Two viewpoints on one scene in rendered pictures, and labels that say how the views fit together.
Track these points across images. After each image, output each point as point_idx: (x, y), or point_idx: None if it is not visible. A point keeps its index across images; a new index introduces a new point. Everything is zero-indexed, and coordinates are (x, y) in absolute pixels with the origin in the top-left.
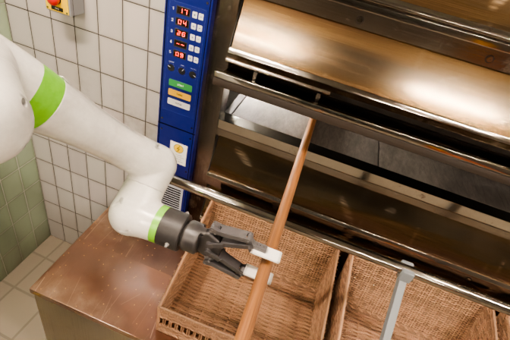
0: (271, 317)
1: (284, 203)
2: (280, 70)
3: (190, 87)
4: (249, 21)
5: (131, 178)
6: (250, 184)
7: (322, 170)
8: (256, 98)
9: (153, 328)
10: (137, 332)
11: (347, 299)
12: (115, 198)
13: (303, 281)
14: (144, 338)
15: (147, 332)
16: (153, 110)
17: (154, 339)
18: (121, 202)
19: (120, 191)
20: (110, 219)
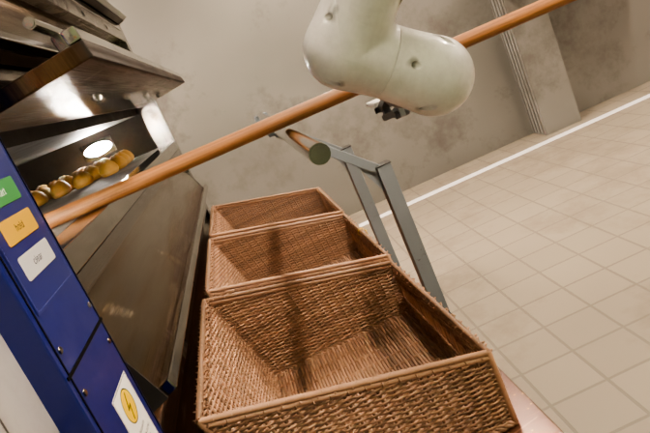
0: (357, 370)
1: (268, 118)
2: (10, 72)
3: (11, 183)
4: None
5: (398, 25)
6: (167, 333)
7: (131, 221)
8: (113, 59)
9: (521, 427)
10: (552, 432)
11: (263, 360)
12: (439, 43)
13: (271, 383)
14: (546, 419)
15: (535, 426)
16: (13, 396)
17: (531, 412)
18: (439, 35)
19: (426, 39)
20: (470, 56)
